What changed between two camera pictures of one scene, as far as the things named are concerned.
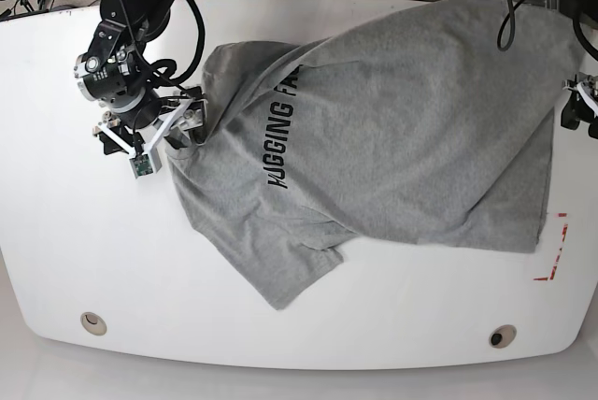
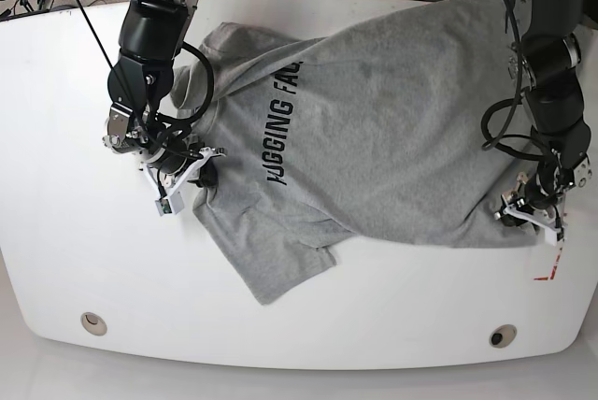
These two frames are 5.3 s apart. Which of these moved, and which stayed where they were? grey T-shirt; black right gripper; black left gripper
Moved: black left gripper; black right gripper
Stayed: grey T-shirt
